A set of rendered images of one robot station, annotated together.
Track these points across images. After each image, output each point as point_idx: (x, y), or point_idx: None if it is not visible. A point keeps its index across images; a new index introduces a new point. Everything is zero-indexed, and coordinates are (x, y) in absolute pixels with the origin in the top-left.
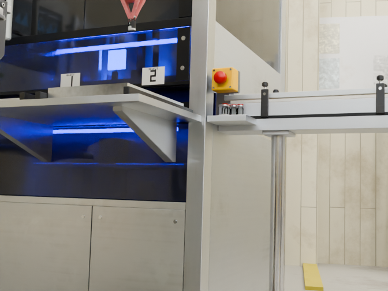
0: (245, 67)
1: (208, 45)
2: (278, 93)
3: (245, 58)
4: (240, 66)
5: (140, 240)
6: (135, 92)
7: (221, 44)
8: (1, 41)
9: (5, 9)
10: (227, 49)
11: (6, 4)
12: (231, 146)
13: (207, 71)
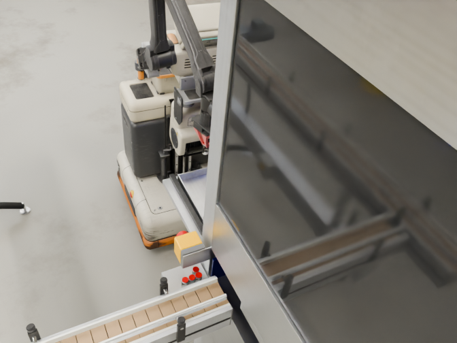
0: (271, 321)
1: (204, 213)
2: (154, 299)
3: (272, 312)
4: (257, 302)
5: None
6: (172, 182)
7: (222, 234)
8: (180, 115)
9: (181, 101)
10: (232, 250)
11: (181, 99)
12: (230, 334)
13: (202, 232)
